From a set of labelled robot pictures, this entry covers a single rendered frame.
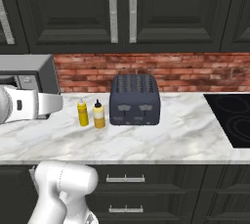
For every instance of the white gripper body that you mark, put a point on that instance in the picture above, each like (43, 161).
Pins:
(49, 103)

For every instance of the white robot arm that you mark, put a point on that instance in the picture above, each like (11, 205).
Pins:
(62, 182)

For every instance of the black-capped yellow mustard bottle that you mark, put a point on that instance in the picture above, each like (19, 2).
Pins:
(99, 117)

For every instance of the grey microwave oven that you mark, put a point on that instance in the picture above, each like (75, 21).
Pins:
(39, 71)

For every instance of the dark grey toaster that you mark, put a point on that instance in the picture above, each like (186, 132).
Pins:
(135, 100)

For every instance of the dark base cupboard door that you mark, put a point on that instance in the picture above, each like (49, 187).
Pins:
(224, 195)
(14, 195)

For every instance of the dark drawer front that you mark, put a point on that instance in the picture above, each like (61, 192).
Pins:
(162, 206)
(169, 179)

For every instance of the black hob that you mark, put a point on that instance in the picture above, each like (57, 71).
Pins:
(229, 120)

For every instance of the dark wall cupboard door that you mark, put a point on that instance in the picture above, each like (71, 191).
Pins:
(182, 9)
(241, 16)
(9, 12)
(71, 9)

